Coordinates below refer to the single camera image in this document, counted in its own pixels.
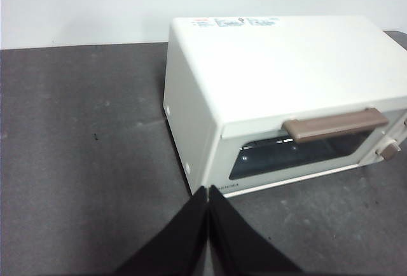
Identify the white Toshiba toaster oven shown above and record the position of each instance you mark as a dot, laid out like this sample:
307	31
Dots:
270	72

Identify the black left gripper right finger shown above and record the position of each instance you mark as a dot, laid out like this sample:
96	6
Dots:
235	244

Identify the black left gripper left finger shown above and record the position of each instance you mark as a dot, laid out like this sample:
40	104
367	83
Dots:
184	241

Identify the printed label sticker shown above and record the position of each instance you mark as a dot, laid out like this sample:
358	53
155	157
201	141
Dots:
229	22

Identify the beige oven knob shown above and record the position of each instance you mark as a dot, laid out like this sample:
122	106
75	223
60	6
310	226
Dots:
388	151

